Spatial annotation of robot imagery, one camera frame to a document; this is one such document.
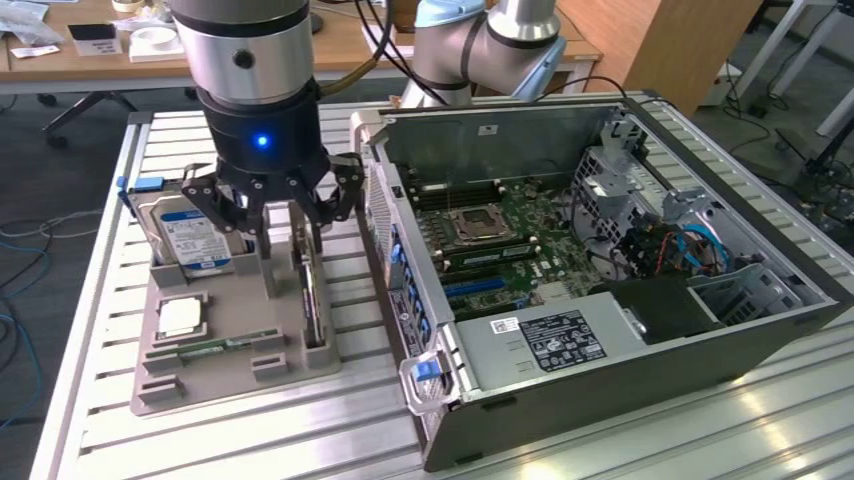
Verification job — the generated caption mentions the black fan shroud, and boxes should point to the black fan shroud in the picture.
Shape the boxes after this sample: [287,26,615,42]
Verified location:
[596,277,726,346]

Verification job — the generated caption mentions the green low-profile graphics card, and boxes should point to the green low-profile graphics card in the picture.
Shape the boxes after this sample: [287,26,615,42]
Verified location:
[286,199,332,350]

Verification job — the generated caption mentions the white tape roll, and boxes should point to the white tape roll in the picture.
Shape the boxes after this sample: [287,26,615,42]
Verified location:
[131,27,177,50]

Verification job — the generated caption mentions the silver disk bay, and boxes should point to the silver disk bay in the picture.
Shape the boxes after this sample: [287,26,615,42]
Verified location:
[686,262,806,329]

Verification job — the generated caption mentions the black equipment stand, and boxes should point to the black equipment stand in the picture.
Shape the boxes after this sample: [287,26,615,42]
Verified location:
[773,99,854,226]

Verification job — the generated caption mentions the silver CPU socket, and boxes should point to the silver CPU socket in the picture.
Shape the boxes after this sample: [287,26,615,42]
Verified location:
[447,204,512,246]

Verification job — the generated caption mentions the green motherboard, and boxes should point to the green motherboard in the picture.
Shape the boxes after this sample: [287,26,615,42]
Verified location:
[398,164,612,324]

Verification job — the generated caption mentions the blue expansion slot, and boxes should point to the blue expansion slot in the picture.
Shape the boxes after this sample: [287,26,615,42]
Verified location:
[442,276,507,297]

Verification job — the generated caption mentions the grey power supply unit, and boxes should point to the grey power supply unit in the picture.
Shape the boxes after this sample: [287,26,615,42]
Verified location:
[456,292,648,391]

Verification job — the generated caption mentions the wooden desk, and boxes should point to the wooden desk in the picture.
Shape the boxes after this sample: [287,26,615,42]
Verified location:
[310,0,606,109]
[0,0,196,96]

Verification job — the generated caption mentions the black open PC case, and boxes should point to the black open PC case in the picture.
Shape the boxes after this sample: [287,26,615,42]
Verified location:
[350,92,842,474]

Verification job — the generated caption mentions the silver CPU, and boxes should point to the silver CPU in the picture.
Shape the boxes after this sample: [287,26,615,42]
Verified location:
[157,299,205,337]

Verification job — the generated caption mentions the brown cardboard box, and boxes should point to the brown cardboard box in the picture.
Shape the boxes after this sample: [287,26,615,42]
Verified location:
[390,0,419,31]

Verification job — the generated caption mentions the silver drive cage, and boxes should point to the silver drive cage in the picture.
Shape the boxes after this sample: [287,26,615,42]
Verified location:
[571,117,669,236]

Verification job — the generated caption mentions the black chair base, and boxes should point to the black chair base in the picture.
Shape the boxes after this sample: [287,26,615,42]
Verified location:
[36,87,201,149]

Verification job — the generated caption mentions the clear plastic bag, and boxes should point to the clear plastic bag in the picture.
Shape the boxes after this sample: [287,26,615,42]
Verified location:
[0,2,65,46]

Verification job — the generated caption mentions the grey parts rack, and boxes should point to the grey parts rack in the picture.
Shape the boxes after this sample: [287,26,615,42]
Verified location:
[129,202,346,419]

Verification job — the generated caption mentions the black power cable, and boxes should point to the black power cable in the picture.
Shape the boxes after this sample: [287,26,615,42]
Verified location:
[530,74,675,109]

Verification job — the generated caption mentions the green RAM stick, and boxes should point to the green RAM stick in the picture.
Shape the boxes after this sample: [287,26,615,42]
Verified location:
[443,243,539,269]
[144,327,282,360]

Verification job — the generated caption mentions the white table frame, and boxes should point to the white table frame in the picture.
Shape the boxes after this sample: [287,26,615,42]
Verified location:
[730,0,854,136]

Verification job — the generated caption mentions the blue data wire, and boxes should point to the blue data wire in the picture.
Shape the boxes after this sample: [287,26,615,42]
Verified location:
[671,224,734,275]

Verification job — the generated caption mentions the white square box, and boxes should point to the white square box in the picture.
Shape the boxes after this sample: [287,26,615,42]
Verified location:
[127,37,183,64]

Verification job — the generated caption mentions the hard disk blue carrier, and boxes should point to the hard disk blue carrier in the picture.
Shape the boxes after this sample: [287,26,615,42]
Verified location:
[115,174,254,280]

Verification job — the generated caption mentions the white block black top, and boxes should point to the white block black top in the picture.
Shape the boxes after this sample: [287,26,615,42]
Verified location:
[67,23,125,56]

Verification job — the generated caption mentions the silver chipset heatsink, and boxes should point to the silver chipset heatsink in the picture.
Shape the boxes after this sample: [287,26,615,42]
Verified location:
[531,281,574,305]

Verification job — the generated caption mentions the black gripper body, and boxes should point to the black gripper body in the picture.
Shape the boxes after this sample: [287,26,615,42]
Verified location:
[199,82,334,202]

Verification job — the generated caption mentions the blue floor cable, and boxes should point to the blue floor cable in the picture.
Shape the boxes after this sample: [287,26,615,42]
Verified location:
[0,234,52,431]

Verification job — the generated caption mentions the beige cable hose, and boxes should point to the beige cable hose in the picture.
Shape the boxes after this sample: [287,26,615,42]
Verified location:
[316,42,392,96]

